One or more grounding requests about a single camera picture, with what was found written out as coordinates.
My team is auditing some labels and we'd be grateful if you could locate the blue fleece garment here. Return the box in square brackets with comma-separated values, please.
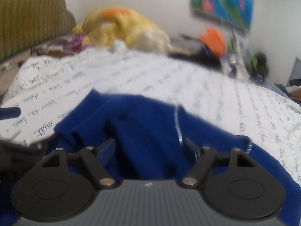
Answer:
[1, 90, 300, 225]

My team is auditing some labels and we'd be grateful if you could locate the white script-printed bed sheet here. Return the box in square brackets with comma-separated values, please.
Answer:
[1, 42, 300, 183]

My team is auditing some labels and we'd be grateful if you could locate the green plastic item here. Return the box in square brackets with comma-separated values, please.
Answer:
[249, 57, 258, 70]

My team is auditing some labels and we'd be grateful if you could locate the grey monitor screen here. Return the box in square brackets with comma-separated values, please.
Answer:
[286, 57, 301, 86]

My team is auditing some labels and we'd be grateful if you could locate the purple cloth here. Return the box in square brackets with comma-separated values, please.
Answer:
[70, 33, 87, 52]

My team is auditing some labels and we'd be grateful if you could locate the orange garment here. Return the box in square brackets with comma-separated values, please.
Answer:
[197, 27, 226, 57]

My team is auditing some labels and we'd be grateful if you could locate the beige quilted headboard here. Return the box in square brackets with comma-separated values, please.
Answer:
[1, 0, 75, 60]

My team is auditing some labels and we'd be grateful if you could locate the yellow orange quilt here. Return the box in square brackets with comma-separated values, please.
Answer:
[72, 6, 189, 55]

